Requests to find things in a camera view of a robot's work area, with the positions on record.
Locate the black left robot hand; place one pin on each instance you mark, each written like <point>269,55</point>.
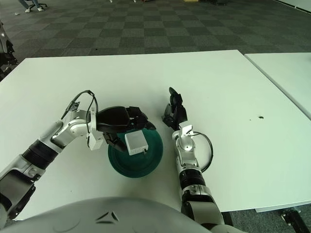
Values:
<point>114,119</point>

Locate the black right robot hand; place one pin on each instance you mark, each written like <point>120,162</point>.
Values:
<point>179,112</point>

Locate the white charger with prongs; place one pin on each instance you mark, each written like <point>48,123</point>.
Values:
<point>134,143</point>

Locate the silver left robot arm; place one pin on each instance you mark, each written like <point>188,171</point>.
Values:
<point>43,148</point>

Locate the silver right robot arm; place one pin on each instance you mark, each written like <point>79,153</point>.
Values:
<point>185,145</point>

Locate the green round plate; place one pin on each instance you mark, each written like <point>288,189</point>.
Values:
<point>145,165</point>

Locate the silver robot torso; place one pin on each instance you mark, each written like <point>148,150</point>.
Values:
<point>97,218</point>

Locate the silver black standby robot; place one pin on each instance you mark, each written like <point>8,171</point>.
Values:
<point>3,43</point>

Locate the black office chair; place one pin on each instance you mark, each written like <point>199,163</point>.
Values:
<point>43,4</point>

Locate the seated person legs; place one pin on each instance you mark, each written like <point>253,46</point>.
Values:
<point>23,3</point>

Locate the black table foot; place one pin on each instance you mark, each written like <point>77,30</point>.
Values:
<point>291,216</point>

